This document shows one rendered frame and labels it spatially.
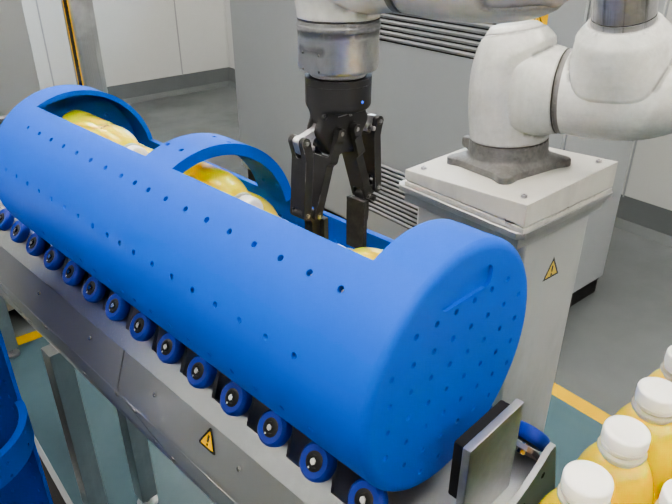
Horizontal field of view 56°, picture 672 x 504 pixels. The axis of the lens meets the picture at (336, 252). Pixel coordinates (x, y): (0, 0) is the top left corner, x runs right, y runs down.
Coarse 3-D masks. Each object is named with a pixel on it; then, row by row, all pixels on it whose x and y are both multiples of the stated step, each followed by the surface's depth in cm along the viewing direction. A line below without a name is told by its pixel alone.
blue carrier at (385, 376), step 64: (0, 128) 108; (64, 128) 97; (128, 128) 125; (0, 192) 109; (64, 192) 91; (128, 192) 82; (192, 192) 76; (256, 192) 104; (128, 256) 80; (192, 256) 72; (256, 256) 66; (320, 256) 62; (384, 256) 60; (448, 256) 58; (512, 256) 66; (192, 320) 73; (256, 320) 65; (320, 320) 59; (384, 320) 56; (448, 320) 60; (512, 320) 72; (256, 384) 68; (320, 384) 59; (384, 384) 56; (448, 384) 65; (384, 448) 60; (448, 448) 71
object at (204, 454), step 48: (0, 288) 148; (48, 288) 116; (48, 336) 138; (96, 336) 105; (96, 384) 129; (144, 384) 96; (144, 432) 121; (192, 432) 88; (192, 480) 111; (240, 480) 82; (336, 480) 74; (432, 480) 74; (528, 480) 72
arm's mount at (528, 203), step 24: (432, 168) 131; (456, 168) 130; (576, 168) 125; (600, 168) 124; (432, 192) 128; (456, 192) 122; (480, 192) 118; (504, 192) 116; (528, 192) 116; (552, 192) 115; (576, 192) 120; (600, 192) 127; (480, 216) 120; (504, 216) 115; (528, 216) 112; (552, 216) 118
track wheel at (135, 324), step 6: (138, 312) 95; (138, 318) 95; (144, 318) 94; (132, 324) 95; (138, 324) 94; (144, 324) 94; (150, 324) 93; (132, 330) 95; (138, 330) 94; (144, 330) 93; (150, 330) 93; (132, 336) 94; (138, 336) 94; (144, 336) 93; (150, 336) 94
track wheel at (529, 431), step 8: (520, 424) 74; (528, 424) 74; (520, 432) 74; (528, 432) 73; (536, 432) 73; (520, 440) 77; (528, 440) 73; (536, 440) 73; (544, 440) 73; (536, 448) 75
